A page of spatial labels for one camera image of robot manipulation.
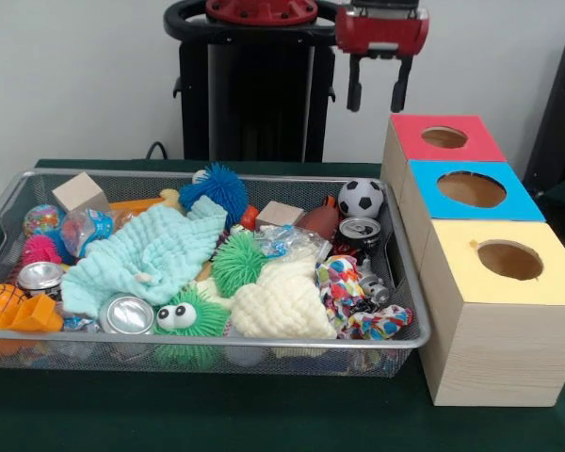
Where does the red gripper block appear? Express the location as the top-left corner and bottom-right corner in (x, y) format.
(334, 5), (429, 113)

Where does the wooden box with three holes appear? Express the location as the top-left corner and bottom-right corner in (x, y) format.
(379, 114), (565, 407)

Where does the black white soccer ball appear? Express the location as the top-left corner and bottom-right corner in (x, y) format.
(337, 178), (386, 219)

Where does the black upright panel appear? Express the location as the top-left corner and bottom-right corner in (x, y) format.
(525, 30), (565, 189)

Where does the blue spiky ball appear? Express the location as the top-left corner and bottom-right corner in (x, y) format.
(178, 163), (250, 230)

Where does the green spiky ball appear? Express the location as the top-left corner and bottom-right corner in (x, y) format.
(210, 234), (269, 299)

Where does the cream waffle cloth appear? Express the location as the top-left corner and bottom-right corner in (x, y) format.
(228, 257), (338, 341)

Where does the mint waffle cloth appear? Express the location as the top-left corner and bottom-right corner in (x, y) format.
(60, 195), (230, 316)

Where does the green spiky toy with eyes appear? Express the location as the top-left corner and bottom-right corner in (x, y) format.
(150, 286), (231, 371)

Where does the plain wooden cube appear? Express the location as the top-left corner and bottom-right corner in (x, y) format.
(51, 171), (112, 216)

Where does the silver drink can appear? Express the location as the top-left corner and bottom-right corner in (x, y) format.
(98, 292), (155, 336)

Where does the orange toy basketball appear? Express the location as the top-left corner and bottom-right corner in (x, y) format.
(0, 283), (29, 327)

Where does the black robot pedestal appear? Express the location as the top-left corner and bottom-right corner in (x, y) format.
(163, 0), (359, 164)

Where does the black cable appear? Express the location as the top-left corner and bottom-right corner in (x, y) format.
(145, 140), (171, 162)

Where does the shallow wire mesh bin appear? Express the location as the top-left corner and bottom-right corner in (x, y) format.
(0, 168), (432, 380)

